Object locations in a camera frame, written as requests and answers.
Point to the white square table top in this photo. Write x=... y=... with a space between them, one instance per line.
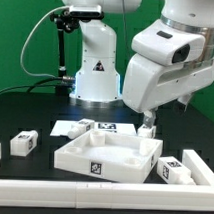
x=110 y=156

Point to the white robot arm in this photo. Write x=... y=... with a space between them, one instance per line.
x=174 y=56

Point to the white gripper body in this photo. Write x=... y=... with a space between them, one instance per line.
x=148 y=85

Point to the black camera on stand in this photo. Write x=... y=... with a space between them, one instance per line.
x=86 y=12

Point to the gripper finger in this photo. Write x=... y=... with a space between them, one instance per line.
x=181 y=104
x=149 y=118

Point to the white paper marker sheet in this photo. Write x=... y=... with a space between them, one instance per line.
x=66 y=128

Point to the black camera stand pole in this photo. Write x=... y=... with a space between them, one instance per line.
x=65 y=24

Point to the white front rail fence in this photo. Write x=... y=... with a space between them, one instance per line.
x=16 y=193

